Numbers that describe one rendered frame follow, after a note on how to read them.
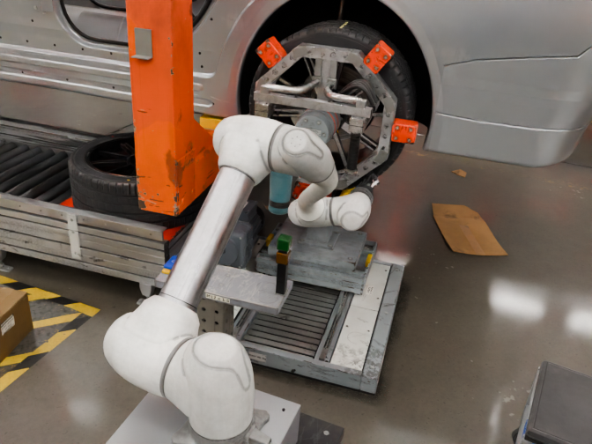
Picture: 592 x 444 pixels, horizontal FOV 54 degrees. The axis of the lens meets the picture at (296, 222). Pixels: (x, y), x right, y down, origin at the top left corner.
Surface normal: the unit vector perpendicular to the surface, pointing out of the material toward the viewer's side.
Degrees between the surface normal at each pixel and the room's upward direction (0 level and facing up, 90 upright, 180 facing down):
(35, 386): 0
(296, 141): 52
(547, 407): 0
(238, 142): 47
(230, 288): 0
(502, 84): 90
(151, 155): 90
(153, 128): 90
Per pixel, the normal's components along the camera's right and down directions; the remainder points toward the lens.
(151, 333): -0.16, -0.44
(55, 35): -0.29, 0.46
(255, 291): 0.07, -0.88
